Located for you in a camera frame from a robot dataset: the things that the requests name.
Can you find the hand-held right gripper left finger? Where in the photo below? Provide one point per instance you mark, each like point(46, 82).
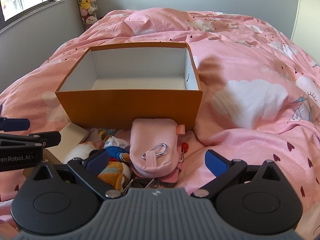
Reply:
point(98, 158)

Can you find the pink fabric pouch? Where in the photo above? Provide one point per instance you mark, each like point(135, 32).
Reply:
point(152, 135)

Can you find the pink printed blanket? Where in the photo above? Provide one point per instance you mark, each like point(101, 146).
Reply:
point(250, 67)

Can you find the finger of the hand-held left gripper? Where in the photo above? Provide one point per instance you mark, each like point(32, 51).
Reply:
point(15, 125)
point(47, 138)

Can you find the white box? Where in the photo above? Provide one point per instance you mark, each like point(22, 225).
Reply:
point(72, 133)

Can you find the silver carabiner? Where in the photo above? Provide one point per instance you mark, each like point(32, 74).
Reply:
point(153, 151)

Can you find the orange cardboard box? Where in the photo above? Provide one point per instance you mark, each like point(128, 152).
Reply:
point(125, 110)

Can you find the sailor plush toy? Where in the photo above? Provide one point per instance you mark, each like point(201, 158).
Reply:
point(115, 170)

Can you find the orange red charm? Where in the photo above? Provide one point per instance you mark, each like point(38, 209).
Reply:
point(184, 146)

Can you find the white plush toy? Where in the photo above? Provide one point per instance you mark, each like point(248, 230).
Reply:
point(80, 150)

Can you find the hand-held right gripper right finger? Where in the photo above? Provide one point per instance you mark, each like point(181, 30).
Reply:
point(215, 162)

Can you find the white door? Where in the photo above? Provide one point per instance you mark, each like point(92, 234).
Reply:
point(308, 10)

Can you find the silver metal tweezers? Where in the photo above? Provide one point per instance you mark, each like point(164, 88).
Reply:
point(127, 185)

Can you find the column of plush toys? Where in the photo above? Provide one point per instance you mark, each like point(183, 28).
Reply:
point(87, 2)

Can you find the pink snap wallet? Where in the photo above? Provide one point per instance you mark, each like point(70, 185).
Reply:
point(172, 176)

